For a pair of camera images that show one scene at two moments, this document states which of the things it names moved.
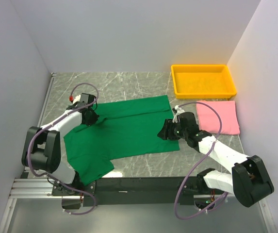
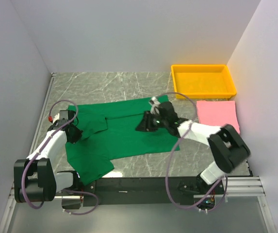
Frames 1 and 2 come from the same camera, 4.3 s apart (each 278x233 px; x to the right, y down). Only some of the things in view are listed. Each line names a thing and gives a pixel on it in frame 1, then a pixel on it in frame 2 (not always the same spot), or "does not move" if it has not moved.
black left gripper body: x=91 y=118 -> x=74 y=133
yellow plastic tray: x=202 y=81 does not move
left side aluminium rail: x=46 y=98 does not move
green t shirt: x=124 y=129 does not move
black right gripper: x=169 y=129 -> x=149 y=122
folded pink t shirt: x=209 y=121 does not move
